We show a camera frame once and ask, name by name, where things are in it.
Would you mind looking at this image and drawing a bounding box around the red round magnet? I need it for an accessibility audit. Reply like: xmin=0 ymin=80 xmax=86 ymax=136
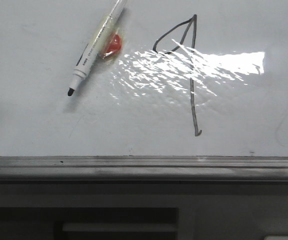
xmin=101 ymin=33 xmax=122 ymax=59

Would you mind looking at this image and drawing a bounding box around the white black-tipped whiteboard marker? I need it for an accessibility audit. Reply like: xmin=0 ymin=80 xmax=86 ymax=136
xmin=67 ymin=0 xmax=127 ymax=97

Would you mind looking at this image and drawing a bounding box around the grey aluminium whiteboard tray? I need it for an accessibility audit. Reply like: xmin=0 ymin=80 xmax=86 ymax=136
xmin=0 ymin=155 xmax=288 ymax=182

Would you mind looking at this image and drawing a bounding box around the white whiteboard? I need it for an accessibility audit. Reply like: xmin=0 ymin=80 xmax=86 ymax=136
xmin=0 ymin=0 xmax=288 ymax=157

